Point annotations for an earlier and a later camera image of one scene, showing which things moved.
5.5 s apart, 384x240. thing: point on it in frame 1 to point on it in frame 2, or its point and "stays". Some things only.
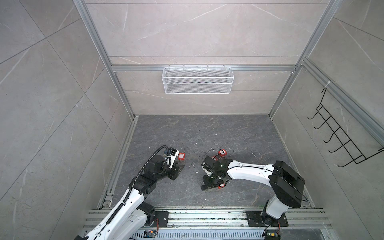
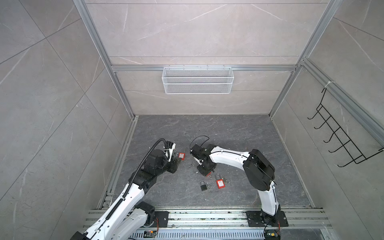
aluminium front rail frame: x=249 y=223 stays
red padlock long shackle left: x=181 y=156 stays
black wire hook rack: x=337 y=133 stays
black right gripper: x=207 y=185 to x=203 y=172
